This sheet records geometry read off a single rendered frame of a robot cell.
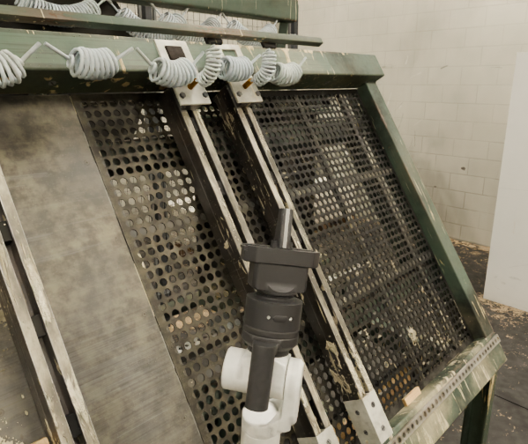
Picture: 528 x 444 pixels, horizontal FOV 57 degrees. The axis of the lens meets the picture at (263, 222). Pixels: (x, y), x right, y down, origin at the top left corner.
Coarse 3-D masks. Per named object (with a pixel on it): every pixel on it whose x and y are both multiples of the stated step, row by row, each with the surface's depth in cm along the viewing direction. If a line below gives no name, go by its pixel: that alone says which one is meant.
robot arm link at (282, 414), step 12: (300, 360) 74; (288, 372) 72; (300, 372) 72; (288, 384) 72; (300, 384) 72; (288, 396) 72; (300, 396) 78; (276, 408) 80; (288, 408) 73; (252, 420) 77; (264, 420) 77; (276, 420) 75; (288, 420) 74; (252, 432) 76; (264, 432) 76; (276, 432) 75
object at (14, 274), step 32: (0, 192) 90; (0, 224) 89; (0, 256) 86; (32, 256) 90; (0, 288) 88; (32, 288) 88; (32, 320) 86; (32, 352) 84; (64, 352) 87; (32, 384) 86; (64, 384) 86; (64, 416) 83
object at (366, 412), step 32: (224, 96) 142; (256, 96) 141; (256, 128) 141; (256, 160) 138; (256, 192) 141; (320, 288) 136; (320, 320) 133; (352, 352) 133; (352, 384) 130; (352, 416) 132; (384, 416) 131
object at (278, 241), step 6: (282, 210) 74; (282, 216) 73; (282, 222) 73; (276, 228) 75; (282, 228) 73; (276, 234) 75; (282, 234) 73; (276, 240) 74; (282, 240) 73; (276, 246) 74; (282, 246) 73
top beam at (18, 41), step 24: (0, 48) 98; (24, 48) 101; (48, 48) 105; (72, 48) 108; (120, 48) 117; (144, 48) 122; (192, 48) 133; (240, 48) 146; (264, 48) 153; (288, 48) 162; (48, 72) 104; (120, 72) 115; (144, 72) 120; (312, 72) 165; (336, 72) 175; (360, 72) 186
